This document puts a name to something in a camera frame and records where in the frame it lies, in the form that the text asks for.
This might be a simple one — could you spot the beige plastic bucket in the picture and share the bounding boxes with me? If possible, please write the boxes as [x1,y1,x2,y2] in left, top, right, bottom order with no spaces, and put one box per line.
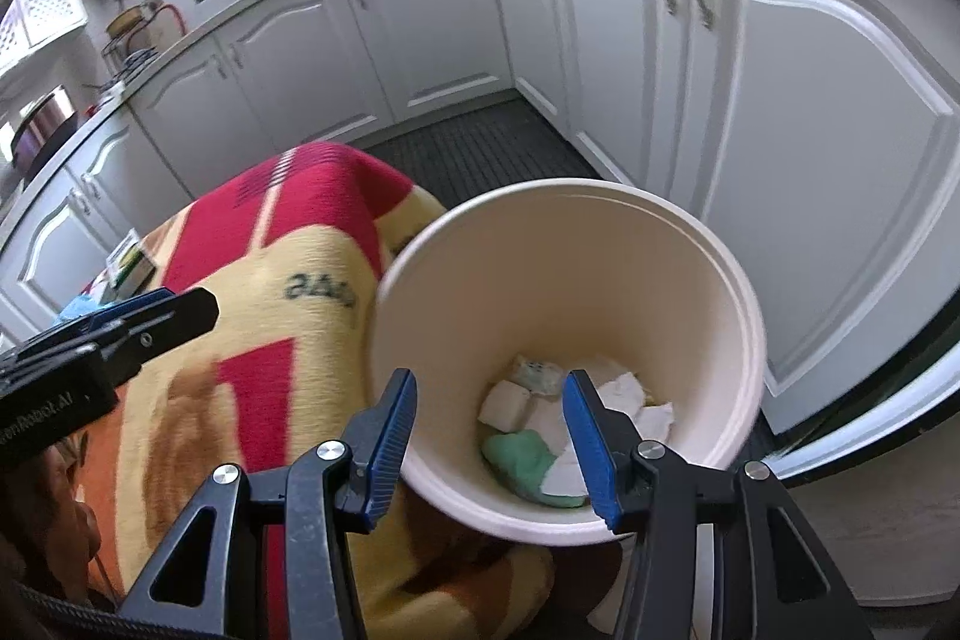
[364,179,767,547]

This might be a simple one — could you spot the white lower kitchen cabinets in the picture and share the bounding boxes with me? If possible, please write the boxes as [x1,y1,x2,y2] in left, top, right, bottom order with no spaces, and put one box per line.
[0,0,960,453]

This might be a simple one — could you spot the blue cloth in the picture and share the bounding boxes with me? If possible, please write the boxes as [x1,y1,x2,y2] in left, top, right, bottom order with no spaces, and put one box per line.
[58,293,113,320]

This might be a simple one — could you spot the small white sponge block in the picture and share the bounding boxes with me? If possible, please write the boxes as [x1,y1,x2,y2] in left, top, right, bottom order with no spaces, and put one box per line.
[478,381,533,427]

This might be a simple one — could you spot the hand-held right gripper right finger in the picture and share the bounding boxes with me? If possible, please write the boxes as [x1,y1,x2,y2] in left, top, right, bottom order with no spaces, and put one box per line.
[561,368,875,640]

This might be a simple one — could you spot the large white sponge block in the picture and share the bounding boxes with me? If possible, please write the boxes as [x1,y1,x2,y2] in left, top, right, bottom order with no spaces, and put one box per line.
[525,394,595,500]

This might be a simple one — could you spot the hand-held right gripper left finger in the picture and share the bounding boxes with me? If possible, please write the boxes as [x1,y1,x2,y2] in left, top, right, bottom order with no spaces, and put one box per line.
[116,368,419,640]

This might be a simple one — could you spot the printed paper wrapper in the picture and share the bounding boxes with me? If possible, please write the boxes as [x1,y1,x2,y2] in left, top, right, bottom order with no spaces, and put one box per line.
[510,355,565,395]

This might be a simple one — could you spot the printed rose blanket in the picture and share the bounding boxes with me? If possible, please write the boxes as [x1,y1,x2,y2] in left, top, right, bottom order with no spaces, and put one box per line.
[56,141,556,640]

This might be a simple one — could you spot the red rice cooker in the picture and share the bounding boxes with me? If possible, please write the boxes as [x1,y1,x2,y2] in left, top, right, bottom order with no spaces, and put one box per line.
[9,89,80,165]

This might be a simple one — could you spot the black wire dish rack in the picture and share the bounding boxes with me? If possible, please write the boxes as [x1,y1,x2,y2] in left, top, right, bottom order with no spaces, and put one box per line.
[101,29,162,79]

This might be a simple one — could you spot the white plastic bag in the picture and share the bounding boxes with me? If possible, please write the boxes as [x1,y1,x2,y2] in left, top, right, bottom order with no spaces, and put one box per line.
[579,351,676,442]

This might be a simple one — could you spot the red hose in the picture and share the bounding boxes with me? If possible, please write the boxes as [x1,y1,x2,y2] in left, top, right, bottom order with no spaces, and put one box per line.
[154,1,187,43]

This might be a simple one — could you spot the white lattice upper cabinets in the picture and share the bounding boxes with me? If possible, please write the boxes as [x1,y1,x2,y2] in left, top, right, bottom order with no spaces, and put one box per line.
[0,0,87,75]

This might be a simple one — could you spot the small yellow pot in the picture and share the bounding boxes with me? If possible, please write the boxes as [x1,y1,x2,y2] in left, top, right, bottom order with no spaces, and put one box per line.
[105,6,147,37]

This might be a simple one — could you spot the green white cardboard box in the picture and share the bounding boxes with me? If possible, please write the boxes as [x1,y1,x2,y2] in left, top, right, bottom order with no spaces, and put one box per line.
[109,235,155,296]

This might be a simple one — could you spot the person's left hand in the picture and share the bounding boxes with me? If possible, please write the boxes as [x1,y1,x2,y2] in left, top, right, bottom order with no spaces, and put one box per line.
[41,445,102,581]

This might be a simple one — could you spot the green fluffy cloth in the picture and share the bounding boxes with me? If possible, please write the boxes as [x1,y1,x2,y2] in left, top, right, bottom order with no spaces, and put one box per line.
[481,430,586,507]

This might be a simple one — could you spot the black braided cable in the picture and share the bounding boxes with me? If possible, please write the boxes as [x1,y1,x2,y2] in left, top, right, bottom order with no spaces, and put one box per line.
[15,580,121,622]

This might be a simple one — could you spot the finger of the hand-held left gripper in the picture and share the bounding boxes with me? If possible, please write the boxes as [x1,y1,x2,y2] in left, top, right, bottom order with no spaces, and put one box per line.
[90,286,221,382]
[15,290,177,360]

